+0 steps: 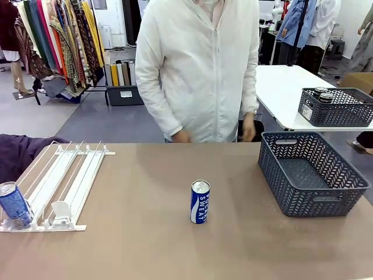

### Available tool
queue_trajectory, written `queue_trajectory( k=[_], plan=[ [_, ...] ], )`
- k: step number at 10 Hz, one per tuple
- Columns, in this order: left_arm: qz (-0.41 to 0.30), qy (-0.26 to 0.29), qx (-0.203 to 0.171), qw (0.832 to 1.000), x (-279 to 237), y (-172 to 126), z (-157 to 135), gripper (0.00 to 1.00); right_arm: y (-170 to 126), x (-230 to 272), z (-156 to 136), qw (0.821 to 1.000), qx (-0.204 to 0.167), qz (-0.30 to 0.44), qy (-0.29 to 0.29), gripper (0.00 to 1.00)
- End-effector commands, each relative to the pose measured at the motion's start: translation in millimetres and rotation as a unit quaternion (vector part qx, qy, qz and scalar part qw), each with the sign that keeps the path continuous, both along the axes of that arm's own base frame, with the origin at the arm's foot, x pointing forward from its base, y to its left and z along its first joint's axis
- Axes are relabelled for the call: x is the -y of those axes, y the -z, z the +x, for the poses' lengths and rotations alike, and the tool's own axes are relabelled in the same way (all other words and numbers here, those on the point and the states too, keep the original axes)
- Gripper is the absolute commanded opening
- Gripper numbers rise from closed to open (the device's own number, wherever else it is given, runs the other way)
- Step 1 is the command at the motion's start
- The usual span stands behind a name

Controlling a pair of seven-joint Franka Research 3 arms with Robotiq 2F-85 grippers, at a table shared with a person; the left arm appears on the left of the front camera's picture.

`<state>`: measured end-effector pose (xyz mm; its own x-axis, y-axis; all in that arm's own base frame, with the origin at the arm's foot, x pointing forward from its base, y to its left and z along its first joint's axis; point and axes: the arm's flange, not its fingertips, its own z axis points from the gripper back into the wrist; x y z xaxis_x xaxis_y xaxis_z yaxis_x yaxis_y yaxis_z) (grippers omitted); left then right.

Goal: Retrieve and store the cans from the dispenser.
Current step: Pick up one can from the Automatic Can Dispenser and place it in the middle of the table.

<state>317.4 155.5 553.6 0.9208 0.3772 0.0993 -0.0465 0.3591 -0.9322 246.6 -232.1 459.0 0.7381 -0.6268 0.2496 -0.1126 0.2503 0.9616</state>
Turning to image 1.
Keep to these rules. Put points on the person's right hand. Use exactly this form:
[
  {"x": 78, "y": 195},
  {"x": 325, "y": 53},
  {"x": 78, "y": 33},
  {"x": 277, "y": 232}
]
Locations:
[{"x": 182, "y": 136}]

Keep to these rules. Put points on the person's left hand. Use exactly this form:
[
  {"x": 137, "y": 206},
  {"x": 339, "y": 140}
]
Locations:
[{"x": 249, "y": 128}]

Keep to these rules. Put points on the blue Pocari Sweat can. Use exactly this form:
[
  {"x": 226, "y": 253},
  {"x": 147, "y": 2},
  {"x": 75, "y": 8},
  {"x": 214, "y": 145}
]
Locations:
[
  {"x": 14, "y": 207},
  {"x": 200, "y": 204}
]

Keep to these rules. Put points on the large grey plastic basket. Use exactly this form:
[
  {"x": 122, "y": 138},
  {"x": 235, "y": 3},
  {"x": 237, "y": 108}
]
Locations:
[{"x": 309, "y": 175}]

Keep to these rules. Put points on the small grey plastic basket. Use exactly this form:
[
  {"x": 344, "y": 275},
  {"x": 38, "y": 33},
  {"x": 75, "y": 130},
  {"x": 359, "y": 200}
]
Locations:
[{"x": 338, "y": 112}]

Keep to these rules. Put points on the person's left forearm white sleeve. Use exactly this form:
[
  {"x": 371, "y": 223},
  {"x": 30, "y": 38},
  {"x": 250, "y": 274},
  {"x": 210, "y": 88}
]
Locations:
[{"x": 250, "y": 93}]

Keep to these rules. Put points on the person's right forearm white sleeve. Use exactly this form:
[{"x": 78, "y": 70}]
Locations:
[{"x": 163, "y": 108}]

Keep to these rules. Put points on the white side table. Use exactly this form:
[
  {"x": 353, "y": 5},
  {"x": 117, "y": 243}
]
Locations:
[{"x": 279, "y": 87}]

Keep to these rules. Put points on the person in white jacket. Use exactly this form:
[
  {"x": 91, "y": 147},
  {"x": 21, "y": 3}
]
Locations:
[{"x": 201, "y": 64}]

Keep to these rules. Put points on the black bin of fabric rolls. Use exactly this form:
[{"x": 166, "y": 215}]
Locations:
[{"x": 122, "y": 84}]

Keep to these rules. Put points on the mannequin in blue shirt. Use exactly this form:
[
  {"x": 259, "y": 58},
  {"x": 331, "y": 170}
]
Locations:
[{"x": 292, "y": 26}]

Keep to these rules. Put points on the dark plastic stool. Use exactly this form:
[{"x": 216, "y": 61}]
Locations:
[{"x": 337, "y": 49}]

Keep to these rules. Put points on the cardboard box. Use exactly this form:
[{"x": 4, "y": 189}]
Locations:
[{"x": 358, "y": 80}]

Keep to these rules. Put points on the mannequin in white shirt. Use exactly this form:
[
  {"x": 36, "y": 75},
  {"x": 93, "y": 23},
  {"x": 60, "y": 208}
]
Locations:
[{"x": 320, "y": 26}]

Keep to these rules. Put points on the white air purifier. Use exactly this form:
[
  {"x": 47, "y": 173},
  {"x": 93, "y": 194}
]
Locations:
[{"x": 105, "y": 36}]

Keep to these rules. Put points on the grey cloth pile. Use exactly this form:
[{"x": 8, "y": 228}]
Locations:
[{"x": 62, "y": 90}]

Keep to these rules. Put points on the mannequin in grey patterned dress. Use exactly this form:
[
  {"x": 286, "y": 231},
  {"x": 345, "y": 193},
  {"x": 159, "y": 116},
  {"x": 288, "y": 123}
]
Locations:
[{"x": 364, "y": 43}]

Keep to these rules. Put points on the rack of colourful garments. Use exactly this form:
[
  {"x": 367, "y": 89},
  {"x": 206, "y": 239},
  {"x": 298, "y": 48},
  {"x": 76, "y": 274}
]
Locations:
[{"x": 67, "y": 38}]

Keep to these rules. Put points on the dark purple cloth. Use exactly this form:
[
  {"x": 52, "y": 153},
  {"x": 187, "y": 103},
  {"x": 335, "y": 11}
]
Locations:
[{"x": 17, "y": 151}]

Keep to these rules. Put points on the mannequin in dark red garment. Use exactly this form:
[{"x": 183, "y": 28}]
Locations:
[{"x": 13, "y": 35}]

